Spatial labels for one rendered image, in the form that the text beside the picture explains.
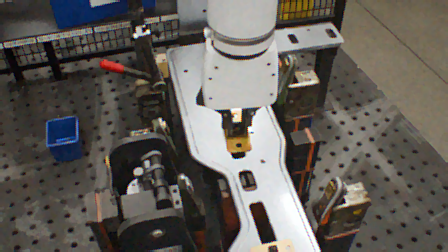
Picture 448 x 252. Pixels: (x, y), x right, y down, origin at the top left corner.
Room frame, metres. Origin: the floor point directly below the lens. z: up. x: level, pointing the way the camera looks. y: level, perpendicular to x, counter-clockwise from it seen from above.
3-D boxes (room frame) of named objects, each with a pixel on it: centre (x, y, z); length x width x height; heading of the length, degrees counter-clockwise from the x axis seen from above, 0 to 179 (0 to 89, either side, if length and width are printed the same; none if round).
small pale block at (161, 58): (0.91, 0.16, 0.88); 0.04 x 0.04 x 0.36; 14
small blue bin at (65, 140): (0.92, 0.49, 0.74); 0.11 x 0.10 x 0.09; 14
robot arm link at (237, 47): (0.48, -0.02, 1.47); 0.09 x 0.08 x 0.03; 96
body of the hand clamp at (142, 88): (0.83, 0.18, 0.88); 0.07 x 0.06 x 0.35; 104
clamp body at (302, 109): (0.86, -0.19, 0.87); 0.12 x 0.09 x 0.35; 104
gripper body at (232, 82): (0.48, -0.02, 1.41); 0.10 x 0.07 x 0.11; 96
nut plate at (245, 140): (0.48, -0.02, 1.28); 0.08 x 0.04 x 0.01; 6
